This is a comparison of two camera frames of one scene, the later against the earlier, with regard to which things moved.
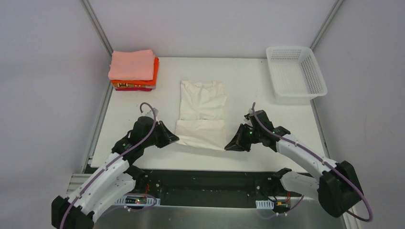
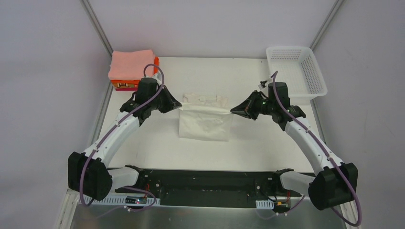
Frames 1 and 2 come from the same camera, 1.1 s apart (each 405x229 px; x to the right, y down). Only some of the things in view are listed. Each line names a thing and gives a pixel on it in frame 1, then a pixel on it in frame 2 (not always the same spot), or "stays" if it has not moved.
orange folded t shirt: x=150 y=82 stays
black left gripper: x=162 y=133 to x=163 y=100
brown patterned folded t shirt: x=131 y=85 stays
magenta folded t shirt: x=134 y=89 stays
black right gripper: x=246 y=137 to x=255 y=105
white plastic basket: x=295 y=77 stays
